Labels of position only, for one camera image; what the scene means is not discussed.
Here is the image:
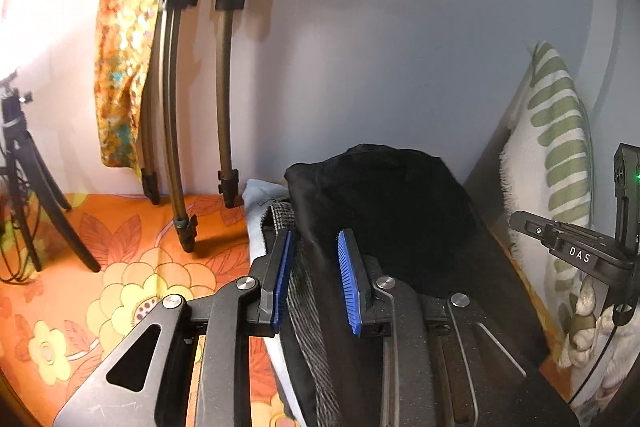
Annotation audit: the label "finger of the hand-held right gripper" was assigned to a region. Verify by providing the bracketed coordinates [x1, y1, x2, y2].
[509, 211, 553, 244]

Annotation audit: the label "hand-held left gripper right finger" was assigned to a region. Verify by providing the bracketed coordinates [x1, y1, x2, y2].
[337, 229, 581, 427]

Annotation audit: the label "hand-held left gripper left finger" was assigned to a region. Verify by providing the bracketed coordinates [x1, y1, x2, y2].
[52, 228, 294, 427]

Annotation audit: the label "grey houndstooth pants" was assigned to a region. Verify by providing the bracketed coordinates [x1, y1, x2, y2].
[261, 201, 335, 427]

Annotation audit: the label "black pants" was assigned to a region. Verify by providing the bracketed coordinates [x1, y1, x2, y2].
[284, 143, 551, 427]

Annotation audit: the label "green striped white pillow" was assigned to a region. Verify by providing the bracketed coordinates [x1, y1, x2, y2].
[499, 41, 596, 308]

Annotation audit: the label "light blue folded cloth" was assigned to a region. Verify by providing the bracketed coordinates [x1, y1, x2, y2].
[242, 178, 301, 423]

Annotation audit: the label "orange floral bedspread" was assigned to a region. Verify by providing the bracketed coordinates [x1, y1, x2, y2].
[0, 192, 571, 427]

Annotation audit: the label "white fluffy blanket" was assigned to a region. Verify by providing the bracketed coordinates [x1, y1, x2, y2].
[570, 307, 631, 408]

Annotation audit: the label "orange patterned scarf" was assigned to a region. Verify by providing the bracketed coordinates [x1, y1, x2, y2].
[94, 0, 187, 182]

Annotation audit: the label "small black tripod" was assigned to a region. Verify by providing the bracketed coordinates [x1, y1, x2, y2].
[0, 69, 102, 284]

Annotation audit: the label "cream knotted cord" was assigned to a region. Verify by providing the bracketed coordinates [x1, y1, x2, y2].
[557, 279, 613, 370]

